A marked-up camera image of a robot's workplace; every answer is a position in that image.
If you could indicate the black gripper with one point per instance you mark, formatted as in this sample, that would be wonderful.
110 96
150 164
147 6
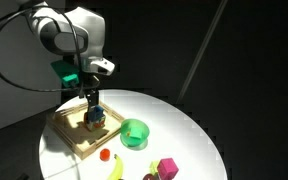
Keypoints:
91 83

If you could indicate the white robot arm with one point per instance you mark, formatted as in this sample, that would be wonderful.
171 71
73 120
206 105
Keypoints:
90 30

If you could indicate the small green block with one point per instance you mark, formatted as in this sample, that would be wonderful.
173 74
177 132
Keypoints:
137 135

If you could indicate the yellow-green block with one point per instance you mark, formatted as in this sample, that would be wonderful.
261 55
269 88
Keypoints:
154 167

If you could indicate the colourful printed soft cube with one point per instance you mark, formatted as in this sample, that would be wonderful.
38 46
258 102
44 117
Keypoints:
97 125

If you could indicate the light wooden tray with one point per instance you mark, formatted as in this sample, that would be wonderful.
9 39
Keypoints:
71 135

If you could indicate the small orange toy piece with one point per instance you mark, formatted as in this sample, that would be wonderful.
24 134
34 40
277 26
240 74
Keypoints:
128 133

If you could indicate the green plastic bowl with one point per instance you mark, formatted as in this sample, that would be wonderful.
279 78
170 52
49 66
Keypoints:
127 140

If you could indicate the small red round toy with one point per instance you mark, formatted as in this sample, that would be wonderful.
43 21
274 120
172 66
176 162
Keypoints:
105 154

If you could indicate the yellow banana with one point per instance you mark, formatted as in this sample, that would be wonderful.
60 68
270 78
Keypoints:
117 168

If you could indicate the dark red round toy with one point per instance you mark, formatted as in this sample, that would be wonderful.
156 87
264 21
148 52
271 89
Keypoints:
149 177

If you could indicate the magenta cube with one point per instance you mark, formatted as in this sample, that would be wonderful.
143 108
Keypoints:
168 168

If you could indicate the grey diagonal pole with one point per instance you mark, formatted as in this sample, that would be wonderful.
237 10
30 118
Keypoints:
202 50

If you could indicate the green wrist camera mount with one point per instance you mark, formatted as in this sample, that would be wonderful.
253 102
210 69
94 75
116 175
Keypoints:
65 73

